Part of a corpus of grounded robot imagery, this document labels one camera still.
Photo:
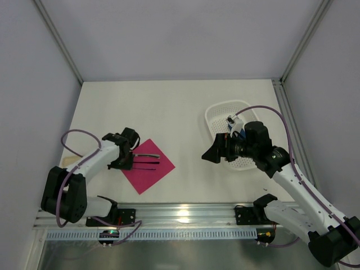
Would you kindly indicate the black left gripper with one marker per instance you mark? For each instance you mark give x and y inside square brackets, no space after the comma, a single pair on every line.
[124,162]

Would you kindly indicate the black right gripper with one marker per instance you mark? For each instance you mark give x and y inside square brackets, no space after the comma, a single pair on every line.
[224,147]

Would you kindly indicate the purple metal spoon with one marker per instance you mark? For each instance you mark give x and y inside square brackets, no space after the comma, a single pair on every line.
[146,162]

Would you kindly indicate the pink paper napkin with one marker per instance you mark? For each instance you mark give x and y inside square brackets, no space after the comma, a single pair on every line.
[142,180]

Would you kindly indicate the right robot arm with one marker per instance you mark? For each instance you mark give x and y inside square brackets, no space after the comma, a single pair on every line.
[329,233]

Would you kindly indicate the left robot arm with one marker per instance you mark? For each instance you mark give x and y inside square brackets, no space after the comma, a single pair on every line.
[65,192]

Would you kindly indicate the blue packet in basket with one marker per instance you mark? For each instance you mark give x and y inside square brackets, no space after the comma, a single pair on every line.
[237,132]

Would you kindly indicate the white perforated plastic basket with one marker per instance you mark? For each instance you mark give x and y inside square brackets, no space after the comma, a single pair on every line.
[215,117]

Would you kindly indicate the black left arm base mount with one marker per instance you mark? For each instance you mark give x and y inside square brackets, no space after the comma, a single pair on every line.
[126,217]

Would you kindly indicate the aluminium frame rail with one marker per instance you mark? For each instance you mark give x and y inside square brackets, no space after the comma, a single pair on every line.
[185,215]

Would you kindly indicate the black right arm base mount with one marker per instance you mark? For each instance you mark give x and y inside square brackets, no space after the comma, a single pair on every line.
[244,215]

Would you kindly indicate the slotted cable duct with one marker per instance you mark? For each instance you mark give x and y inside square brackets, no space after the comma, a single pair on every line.
[154,234]

